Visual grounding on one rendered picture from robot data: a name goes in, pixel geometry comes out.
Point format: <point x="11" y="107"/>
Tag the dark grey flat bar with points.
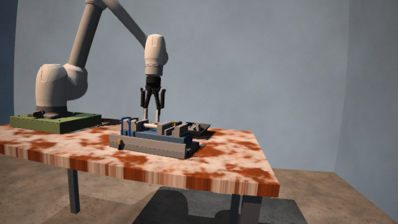
<point x="168" y="131"/>

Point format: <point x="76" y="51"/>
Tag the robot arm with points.
<point x="55" y="84"/>

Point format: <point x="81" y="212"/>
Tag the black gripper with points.
<point x="154" y="89"/>

